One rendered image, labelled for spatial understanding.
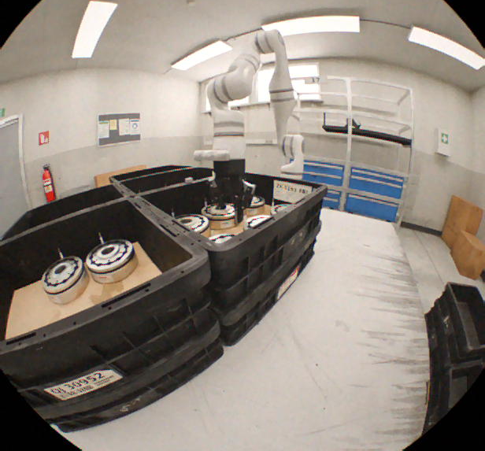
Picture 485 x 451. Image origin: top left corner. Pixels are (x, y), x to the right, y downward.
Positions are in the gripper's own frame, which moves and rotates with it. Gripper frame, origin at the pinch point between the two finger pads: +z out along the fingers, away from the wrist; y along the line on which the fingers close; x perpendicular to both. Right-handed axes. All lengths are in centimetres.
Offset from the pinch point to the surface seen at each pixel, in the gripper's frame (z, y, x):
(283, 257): 1.2, -17.4, 8.0
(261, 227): -7.8, -16.5, 15.3
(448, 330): 35, -94, -13
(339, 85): -137, -15, -273
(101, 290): 2.3, 1.7, 33.3
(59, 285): -0.9, 3.8, 40.3
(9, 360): -6.8, -13.1, 45.2
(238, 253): -6.7, -16.4, 19.8
